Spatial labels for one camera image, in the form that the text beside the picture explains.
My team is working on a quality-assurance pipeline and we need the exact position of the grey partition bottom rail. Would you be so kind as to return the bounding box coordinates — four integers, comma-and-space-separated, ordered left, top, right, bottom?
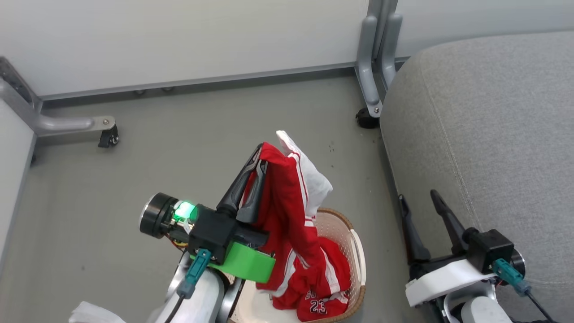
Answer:
39, 61, 360, 102

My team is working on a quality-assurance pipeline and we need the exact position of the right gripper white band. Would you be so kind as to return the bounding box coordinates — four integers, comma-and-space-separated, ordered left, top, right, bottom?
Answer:
398, 189, 495, 308

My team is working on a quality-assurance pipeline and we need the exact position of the red white striped garment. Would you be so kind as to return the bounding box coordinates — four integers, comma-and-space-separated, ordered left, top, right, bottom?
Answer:
244, 130, 335, 297

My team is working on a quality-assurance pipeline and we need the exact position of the small black caster wheel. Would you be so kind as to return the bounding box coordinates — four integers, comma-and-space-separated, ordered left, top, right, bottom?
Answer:
97, 124, 120, 149

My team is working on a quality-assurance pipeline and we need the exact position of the left arm cable teal plug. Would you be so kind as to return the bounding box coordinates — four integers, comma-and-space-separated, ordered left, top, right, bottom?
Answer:
164, 249, 212, 323

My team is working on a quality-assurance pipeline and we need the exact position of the round black caster wheel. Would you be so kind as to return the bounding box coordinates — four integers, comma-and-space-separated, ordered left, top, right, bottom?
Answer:
356, 107, 381, 130

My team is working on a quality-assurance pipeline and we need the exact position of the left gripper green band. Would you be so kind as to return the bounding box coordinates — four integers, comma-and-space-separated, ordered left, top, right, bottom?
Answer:
210, 144, 277, 284

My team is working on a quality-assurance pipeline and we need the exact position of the white crumpled fabric piece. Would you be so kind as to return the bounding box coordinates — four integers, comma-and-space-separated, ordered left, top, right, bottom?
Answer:
68, 301, 127, 323

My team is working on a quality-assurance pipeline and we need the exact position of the right arm cable teal plug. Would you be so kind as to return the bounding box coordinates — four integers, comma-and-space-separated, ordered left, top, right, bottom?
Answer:
492, 259, 557, 323

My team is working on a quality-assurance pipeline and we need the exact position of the cream perforated laundry basket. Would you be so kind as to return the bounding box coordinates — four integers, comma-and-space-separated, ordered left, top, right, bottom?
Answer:
228, 207, 367, 323

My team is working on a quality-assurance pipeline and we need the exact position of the grey fabric sofa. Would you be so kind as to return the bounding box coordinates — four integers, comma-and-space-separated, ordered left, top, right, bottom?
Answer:
379, 31, 574, 323

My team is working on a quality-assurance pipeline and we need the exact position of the arm cable teal plug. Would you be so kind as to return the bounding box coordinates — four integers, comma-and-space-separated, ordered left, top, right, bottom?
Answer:
164, 249, 212, 323
492, 259, 557, 323

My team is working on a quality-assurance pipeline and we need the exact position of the grey double partition post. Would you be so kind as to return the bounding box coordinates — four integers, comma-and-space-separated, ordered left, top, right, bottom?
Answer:
354, 0, 403, 118

